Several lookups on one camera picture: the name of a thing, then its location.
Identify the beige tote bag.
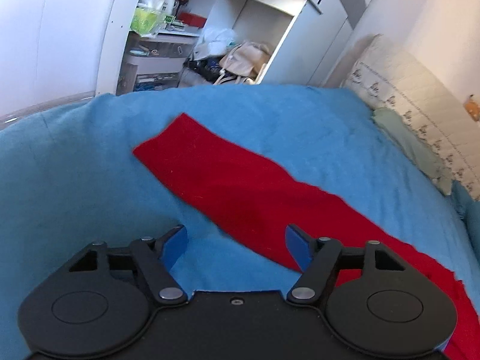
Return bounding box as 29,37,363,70
214,41,271,86

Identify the blue rolled duvet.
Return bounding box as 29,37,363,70
451,181,479,232

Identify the green plastic bag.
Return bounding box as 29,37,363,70
130,7,164,38

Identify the white shelf unit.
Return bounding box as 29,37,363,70
95,0,324,97

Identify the blue bed sheet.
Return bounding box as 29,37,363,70
1,85,479,359

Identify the green pillow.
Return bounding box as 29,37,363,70
373,108,453,196

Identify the white plastic bag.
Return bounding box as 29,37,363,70
193,28,239,60

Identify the red box on shelf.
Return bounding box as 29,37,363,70
177,11,207,29

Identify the white grey wardrobe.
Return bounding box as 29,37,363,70
262,0,392,87

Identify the cream quilted headboard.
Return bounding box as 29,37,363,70
342,34,479,200

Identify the red knitted garment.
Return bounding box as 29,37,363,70
133,114,479,359

